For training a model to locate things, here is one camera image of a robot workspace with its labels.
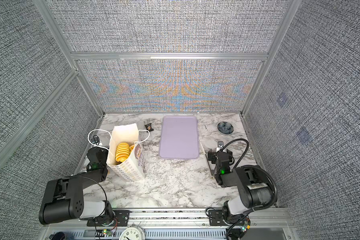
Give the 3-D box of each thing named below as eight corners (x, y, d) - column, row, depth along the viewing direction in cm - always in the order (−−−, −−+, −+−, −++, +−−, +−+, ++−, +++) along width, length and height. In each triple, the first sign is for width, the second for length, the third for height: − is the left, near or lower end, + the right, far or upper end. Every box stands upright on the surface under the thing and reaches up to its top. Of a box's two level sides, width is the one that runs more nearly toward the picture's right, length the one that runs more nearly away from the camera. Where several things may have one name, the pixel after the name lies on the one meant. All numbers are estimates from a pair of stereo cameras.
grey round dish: (218, 136, 108) (220, 132, 104) (216, 126, 114) (217, 121, 110) (232, 136, 108) (234, 132, 104) (229, 126, 114) (231, 121, 110)
